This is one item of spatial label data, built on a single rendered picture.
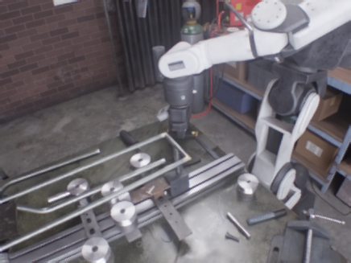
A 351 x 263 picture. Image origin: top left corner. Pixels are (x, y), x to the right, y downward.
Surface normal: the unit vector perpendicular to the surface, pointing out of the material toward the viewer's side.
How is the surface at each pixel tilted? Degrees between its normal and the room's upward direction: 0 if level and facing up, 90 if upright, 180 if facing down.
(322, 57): 96
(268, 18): 43
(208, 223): 0
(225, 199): 0
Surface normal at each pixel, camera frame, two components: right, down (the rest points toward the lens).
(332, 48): 0.11, 0.67
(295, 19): -0.48, -0.25
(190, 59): -0.36, 0.58
